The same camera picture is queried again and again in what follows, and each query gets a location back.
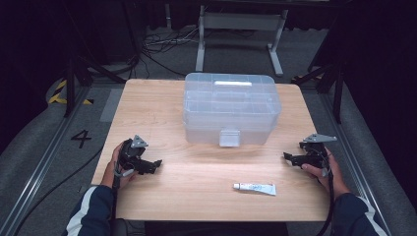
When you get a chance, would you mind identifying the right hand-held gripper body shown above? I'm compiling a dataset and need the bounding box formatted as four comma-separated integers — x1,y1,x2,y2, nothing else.
298,133,337,169

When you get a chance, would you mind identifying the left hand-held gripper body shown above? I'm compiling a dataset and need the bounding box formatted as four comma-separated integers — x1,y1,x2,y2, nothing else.
118,134,149,173

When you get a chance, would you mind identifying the white ointment tube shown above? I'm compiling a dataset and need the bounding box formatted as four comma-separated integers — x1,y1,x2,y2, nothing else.
232,182,277,197

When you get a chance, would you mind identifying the clear plastic storage box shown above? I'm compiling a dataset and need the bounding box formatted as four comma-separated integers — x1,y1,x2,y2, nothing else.
182,72,283,148

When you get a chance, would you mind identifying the person's left hand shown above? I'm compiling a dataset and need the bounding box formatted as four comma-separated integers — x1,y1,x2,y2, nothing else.
101,142,139,191

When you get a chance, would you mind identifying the person's right hand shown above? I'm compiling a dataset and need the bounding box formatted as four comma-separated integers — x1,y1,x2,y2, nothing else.
300,148,350,200

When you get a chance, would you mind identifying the black metal stand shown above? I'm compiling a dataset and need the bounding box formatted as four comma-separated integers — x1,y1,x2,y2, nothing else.
291,58,345,125
63,0,127,118

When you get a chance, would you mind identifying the yellow black floor tape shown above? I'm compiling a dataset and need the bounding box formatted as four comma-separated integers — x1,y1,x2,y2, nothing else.
48,79,94,106

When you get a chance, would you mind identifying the metal floor rail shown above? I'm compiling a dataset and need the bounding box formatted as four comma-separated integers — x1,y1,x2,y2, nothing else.
0,87,92,236
319,92,392,236

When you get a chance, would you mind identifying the left hand-held gripper cable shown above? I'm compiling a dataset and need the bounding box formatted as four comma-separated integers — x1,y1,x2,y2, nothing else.
111,163,136,230

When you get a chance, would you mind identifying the hand-held gripper cable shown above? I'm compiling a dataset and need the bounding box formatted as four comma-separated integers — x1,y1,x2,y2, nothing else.
111,163,136,230
314,147,335,236

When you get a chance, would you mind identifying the right hand-held gripper cable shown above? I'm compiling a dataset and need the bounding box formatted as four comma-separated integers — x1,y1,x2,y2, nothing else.
314,147,335,236

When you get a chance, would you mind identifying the black floor cable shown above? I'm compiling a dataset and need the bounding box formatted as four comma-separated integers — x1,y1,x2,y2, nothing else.
13,147,104,236

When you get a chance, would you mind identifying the bundle of floor cables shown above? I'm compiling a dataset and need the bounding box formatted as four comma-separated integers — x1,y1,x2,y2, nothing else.
131,28,201,80

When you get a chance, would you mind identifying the white metal table frame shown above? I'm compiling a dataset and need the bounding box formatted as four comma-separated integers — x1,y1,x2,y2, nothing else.
195,4,289,78

